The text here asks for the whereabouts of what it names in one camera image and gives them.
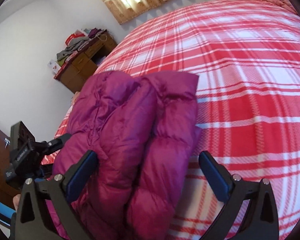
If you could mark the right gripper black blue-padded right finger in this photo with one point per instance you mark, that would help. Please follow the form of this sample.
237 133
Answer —
260 220

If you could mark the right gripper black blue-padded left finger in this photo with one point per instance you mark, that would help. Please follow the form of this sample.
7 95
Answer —
33 220

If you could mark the magenta puffer jacket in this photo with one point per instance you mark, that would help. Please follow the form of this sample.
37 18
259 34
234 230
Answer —
143 131

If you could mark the pile of clothes on desk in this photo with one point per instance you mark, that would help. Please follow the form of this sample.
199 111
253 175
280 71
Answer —
78 43

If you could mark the person's left hand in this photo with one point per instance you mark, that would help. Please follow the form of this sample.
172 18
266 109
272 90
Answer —
16 200

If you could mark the brown wooden door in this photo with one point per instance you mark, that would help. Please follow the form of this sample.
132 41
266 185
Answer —
0 164

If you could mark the brown wooden desk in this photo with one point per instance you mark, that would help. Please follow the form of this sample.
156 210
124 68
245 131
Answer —
74 73

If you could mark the white card on desk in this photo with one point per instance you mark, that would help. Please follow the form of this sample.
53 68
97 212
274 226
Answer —
54 66

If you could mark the red white box on desk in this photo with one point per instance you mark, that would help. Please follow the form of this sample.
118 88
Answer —
76 34

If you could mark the red white plaid bed sheet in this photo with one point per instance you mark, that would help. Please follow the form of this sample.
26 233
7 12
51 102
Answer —
246 54

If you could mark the silver door handle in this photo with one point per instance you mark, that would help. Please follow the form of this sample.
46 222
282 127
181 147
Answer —
7 142

